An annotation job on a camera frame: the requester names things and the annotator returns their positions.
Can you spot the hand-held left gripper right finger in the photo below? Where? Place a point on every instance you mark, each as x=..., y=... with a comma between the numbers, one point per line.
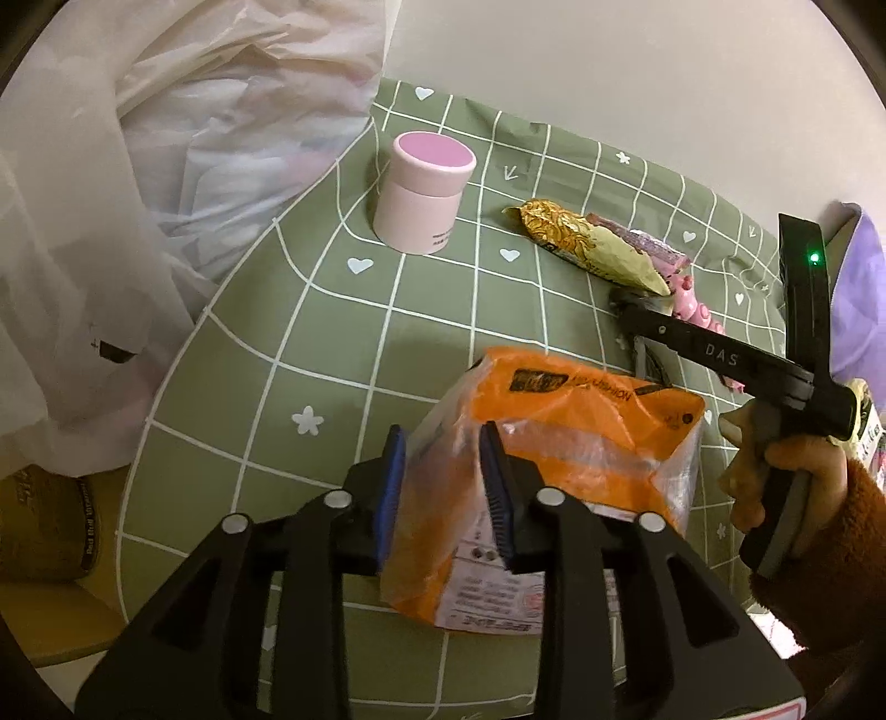
x=495, y=484

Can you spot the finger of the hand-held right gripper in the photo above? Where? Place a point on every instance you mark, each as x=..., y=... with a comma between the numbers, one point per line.
x=644, y=356
x=640, y=302

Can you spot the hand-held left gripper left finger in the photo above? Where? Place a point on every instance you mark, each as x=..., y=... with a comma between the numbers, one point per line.
x=391, y=484

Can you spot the orange plastic bag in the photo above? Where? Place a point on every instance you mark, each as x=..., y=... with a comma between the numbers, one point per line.
x=588, y=429

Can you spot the gold yellow snack wrapper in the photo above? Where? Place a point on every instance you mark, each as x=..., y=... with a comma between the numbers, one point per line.
x=561, y=228

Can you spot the yellow plastic bag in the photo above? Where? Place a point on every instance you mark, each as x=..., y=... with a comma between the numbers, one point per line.
x=864, y=408

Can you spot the person's right forearm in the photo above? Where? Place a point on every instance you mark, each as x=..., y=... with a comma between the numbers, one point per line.
x=844, y=574

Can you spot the person's right hand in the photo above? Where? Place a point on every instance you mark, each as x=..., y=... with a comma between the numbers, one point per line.
x=827, y=478

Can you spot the pink caterpillar toy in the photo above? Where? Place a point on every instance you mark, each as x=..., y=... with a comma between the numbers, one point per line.
x=692, y=308

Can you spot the purple cloth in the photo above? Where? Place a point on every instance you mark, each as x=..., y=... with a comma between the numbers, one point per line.
x=858, y=298

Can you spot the pink glitter packet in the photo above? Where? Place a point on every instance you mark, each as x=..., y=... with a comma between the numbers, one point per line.
x=650, y=246

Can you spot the green checked tablecloth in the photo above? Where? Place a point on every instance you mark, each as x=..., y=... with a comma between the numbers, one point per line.
x=311, y=311

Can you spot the pink round jar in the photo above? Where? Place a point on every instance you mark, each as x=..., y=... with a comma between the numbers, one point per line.
x=415, y=201

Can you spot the gold tin can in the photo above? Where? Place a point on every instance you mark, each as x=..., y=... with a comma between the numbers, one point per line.
x=41, y=526

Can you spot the white plastic bag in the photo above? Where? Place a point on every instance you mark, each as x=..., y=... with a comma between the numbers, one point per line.
x=104, y=242

